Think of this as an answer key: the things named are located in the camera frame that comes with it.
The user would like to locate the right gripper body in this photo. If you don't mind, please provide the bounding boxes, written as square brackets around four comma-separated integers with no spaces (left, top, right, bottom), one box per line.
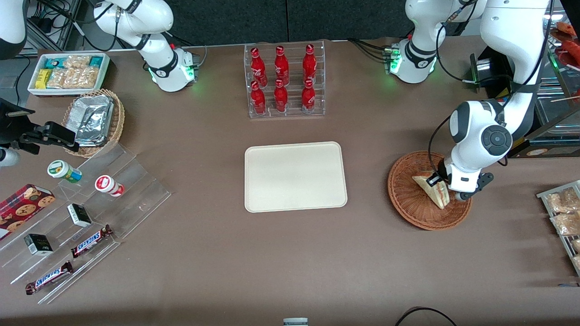
[0,99,36,142]

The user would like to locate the triangular sandwich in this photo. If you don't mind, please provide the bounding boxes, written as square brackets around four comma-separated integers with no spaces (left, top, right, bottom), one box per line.
[411,174,450,210]

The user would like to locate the brown round wicker basket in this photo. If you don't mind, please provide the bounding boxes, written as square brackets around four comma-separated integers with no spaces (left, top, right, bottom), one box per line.
[387,151,473,231]

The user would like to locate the light tan wicker basket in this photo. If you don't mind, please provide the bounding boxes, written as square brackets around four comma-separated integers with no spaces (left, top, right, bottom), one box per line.
[61,89,126,158]

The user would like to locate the beige plastic tray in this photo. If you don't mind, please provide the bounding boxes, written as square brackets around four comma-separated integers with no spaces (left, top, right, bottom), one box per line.
[244,141,348,213]

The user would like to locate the silver foil pack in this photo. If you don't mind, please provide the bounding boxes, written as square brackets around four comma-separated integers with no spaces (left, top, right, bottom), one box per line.
[75,134,109,148]
[72,94,115,143]

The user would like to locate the green lid jar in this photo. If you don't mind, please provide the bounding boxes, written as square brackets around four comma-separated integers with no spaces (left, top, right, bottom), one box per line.
[47,160,83,184]

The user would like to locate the white rectangular snack bin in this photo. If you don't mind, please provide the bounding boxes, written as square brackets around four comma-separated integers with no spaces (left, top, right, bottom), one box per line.
[27,53,111,97]

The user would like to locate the clear cracker bag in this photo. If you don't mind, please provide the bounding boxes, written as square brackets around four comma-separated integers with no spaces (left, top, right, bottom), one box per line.
[63,55,91,71]
[66,67,99,89]
[48,68,68,89]

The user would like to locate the red plaid cookie box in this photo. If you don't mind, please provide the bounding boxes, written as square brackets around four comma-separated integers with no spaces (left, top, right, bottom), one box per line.
[0,183,56,240]

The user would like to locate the red lid jar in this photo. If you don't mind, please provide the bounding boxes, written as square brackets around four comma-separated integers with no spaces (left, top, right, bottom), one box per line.
[95,175,125,197]

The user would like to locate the black food warmer case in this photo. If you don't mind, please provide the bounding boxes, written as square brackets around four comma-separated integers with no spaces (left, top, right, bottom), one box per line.
[462,18,580,159]

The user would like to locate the small black box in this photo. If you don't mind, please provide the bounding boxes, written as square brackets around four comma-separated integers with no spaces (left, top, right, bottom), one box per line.
[67,203,92,228]
[24,233,53,256]

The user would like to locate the clear acrylic stepped display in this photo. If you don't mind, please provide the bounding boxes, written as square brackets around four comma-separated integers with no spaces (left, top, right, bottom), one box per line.
[0,144,172,305]

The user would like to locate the brown Snickers bar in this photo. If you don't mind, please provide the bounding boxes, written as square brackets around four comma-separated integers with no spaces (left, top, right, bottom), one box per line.
[25,261,74,296]
[71,225,114,259]

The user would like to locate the red cola bottle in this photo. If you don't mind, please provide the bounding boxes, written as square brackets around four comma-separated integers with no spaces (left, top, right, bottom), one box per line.
[303,43,317,85]
[251,81,267,115]
[274,45,290,86]
[301,79,316,114]
[274,79,289,113]
[251,47,268,87]

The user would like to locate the clear acrylic bottle rack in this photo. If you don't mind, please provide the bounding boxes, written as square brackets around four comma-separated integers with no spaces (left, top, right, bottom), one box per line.
[244,40,326,119]

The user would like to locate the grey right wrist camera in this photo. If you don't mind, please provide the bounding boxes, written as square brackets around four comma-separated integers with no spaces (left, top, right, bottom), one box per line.
[0,147,21,168]

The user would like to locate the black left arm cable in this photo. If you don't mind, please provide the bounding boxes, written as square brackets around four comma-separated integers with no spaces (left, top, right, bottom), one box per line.
[427,0,551,179]

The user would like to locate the metal wire rack tray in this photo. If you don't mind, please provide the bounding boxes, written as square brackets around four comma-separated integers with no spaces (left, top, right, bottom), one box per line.
[537,180,580,277]

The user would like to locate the aluminium frame stand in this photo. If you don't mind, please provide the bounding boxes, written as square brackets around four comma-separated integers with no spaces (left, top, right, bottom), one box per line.
[25,0,84,53]

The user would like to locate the black looped cable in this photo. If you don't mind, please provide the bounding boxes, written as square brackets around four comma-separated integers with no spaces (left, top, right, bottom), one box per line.
[394,307,458,326]

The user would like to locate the black base cable bundle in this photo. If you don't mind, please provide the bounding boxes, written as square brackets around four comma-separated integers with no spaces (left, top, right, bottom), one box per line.
[348,38,395,62]

